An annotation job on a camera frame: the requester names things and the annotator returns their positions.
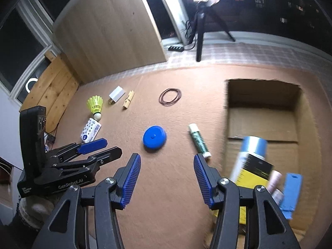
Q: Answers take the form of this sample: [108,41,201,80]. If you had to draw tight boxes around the light wood panel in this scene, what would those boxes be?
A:
[53,0,168,85]

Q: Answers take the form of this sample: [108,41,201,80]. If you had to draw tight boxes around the printed tissue pack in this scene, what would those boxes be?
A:
[79,117,102,144]

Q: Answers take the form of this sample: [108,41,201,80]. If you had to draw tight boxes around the white wall charger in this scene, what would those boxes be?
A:
[108,85,126,105]

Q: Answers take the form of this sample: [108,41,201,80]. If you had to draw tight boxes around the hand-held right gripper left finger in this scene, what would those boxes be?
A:
[31,153,142,249]

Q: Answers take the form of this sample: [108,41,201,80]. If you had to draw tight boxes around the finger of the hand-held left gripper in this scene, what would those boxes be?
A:
[49,138,108,159]
[50,146,123,174]

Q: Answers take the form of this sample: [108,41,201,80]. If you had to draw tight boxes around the small pink bottle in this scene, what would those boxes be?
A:
[267,171,284,208]

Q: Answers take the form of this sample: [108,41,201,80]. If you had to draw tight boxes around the wooden clothespin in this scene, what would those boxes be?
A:
[122,90,135,109]

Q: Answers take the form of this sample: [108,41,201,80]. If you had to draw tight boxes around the person's left hand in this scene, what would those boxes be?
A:
[19,197,59,227]

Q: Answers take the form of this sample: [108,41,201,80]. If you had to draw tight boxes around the brown rubber bands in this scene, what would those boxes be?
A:
[159,88,182,107]

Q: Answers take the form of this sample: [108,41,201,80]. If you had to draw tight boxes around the white framed panel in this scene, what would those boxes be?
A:
[176,0,195,46]

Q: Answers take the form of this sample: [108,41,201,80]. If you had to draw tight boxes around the blue plastic piece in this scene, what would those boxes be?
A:
[280,172,303,220]

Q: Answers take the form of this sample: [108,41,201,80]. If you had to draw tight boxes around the cardboard box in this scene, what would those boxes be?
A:
[223,78,322,239]

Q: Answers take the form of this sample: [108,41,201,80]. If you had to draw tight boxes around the yellow shuttlecock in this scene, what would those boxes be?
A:
[87,96,104,121]

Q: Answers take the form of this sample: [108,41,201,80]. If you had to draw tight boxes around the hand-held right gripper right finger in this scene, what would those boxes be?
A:
[193,153,303,249]

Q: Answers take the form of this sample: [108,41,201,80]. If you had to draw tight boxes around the green white glue stick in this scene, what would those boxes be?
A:
[188,123,212,159]

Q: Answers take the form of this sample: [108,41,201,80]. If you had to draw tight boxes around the black cable bundle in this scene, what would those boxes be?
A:
[181,19,196,50]

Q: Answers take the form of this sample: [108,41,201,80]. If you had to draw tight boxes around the black tripod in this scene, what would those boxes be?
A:
[193,0,236,62]

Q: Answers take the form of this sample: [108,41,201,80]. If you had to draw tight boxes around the pine plank board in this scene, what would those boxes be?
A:
[19,52,81,135]

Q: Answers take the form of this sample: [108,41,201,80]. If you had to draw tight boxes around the yellow notebook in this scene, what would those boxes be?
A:
[213,154,275,225]

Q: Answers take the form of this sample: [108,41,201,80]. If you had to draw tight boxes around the white sunscreen bottle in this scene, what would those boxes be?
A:
[229,135,268,187]

